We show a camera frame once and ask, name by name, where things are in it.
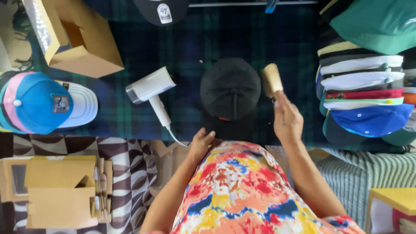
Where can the wooden bristle brush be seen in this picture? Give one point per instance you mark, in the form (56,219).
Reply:
(272,79)

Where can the stack of assorted caps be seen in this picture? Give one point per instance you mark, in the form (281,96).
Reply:
(364,94)

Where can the metal rod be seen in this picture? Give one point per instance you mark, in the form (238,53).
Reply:
(253,4)

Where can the brown cardboard sheet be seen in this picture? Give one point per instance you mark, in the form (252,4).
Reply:
(169,162)

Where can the person's left hand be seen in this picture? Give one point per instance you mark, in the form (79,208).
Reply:
(201,146)

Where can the pile of flat cardboard boxes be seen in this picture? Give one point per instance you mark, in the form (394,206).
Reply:
(61,191)

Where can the person's right hand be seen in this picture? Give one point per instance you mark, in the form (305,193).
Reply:
(287,122)

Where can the green cap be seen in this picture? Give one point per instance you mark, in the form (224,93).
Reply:
(377,24)

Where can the yellow box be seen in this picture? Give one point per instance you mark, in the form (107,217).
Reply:
(391,211)

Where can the open cardboard window box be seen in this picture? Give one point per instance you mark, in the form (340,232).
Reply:
(78,39)

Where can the person's right fingers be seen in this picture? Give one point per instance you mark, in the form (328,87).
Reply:
(279,98)

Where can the green white striped cloth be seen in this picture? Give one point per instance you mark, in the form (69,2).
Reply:
(351,175)

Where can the blue cap with white brim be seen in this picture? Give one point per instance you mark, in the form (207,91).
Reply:
(48,104)

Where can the brown white patterned cloth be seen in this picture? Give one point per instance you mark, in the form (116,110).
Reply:
(133,175)

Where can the black cap with white sticker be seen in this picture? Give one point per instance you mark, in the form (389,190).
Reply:
(161,11)

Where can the white hair dryer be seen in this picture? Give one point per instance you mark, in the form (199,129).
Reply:
(150,89)

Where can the person's tie-dye dress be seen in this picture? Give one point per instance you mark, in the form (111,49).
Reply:
(247,191)

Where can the beige patterned rug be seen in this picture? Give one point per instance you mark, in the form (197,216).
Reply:
(13,35)

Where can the plain black cap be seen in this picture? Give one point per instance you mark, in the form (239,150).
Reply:
(230,92)

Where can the dark plaid blanket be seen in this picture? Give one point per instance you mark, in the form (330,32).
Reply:
(195,42)

